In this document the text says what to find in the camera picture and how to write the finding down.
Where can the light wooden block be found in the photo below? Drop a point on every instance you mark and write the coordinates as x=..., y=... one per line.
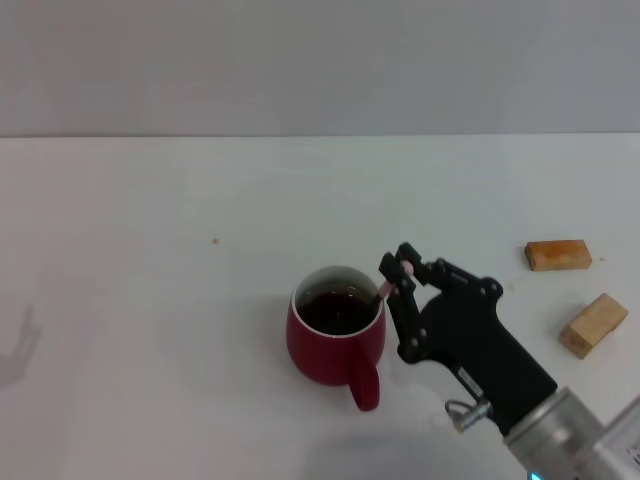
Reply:
x=592, y=325

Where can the silver vented box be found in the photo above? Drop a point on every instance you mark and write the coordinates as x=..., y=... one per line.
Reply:
x=627, y=435

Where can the red ceramic cup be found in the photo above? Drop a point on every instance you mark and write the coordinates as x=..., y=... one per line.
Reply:
x=320, y=360

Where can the dark orange wooden block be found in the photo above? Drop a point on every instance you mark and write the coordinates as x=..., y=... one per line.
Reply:
x=555, y=255

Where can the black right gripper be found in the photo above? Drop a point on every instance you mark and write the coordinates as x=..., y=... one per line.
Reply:
x=475, y=350

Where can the dark coffee liquid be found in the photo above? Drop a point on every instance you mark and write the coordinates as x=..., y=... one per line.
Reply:
x=335, y=312

